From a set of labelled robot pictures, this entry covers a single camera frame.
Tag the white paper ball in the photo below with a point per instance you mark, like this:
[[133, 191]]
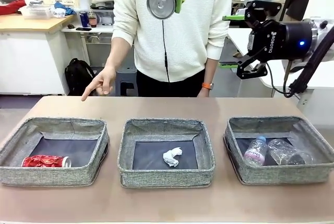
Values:
[[172, 157]]

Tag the blue cloth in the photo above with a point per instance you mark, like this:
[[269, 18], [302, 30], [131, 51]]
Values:
[[65, 8]]

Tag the black trousers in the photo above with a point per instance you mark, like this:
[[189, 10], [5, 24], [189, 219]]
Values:
[[169, 88]]

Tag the red cloth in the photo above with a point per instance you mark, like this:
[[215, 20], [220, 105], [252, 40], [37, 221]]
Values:
[[10, 7]]

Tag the black phone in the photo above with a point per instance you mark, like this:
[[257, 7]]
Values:
[[83, 29]]

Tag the grey fabric basket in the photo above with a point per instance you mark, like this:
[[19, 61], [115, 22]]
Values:
[[52, 174], [167, 177], [274, 175]]

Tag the wooden top desk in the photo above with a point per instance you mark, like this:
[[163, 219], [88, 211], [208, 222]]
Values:
[[31, 24]]

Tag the person's left hand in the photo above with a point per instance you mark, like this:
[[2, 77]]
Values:
[[204, 93]]

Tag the crushed blue soda can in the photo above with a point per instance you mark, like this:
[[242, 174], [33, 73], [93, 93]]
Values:
[[160, 3]]

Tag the white plastic crate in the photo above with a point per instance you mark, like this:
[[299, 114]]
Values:
[[36, 11]]

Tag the dark cola bottle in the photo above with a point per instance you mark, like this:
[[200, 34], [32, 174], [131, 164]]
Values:
[[93, 20]]

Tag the black backpack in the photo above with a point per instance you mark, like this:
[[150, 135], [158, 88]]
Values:
[[77, 77]]

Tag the person's right forearm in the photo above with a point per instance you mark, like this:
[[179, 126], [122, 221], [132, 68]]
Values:
[[118, 51]]

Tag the blue drink bottle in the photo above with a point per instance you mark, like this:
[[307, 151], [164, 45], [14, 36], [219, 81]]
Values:
[[84, 19]]

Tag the crushed red soda can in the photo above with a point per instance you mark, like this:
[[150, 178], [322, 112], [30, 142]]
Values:
[[44, 162]]

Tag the person's right hand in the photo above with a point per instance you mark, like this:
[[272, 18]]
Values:
[[104, 80]]

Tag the small plastic water bottle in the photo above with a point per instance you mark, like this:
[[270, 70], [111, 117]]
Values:
[[255, 152]]

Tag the person's left forearm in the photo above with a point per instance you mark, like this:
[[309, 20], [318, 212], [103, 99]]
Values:
[[210, 67]]

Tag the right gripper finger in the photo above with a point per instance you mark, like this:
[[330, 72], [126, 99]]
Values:
[[251, 70], [261, 12]]

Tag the white side table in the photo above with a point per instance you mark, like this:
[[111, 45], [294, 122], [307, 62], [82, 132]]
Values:
[[86, 38]]

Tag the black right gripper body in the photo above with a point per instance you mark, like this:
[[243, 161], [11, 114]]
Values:
[[284, 41]]

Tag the white knit sweater torso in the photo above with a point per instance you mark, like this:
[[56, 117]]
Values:
[[188, 38]]

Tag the orange wristband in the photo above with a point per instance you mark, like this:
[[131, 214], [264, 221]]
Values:
[[207, 85]]

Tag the grey plastic stool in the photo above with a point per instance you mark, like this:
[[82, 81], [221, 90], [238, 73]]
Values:
[[126, 83]]

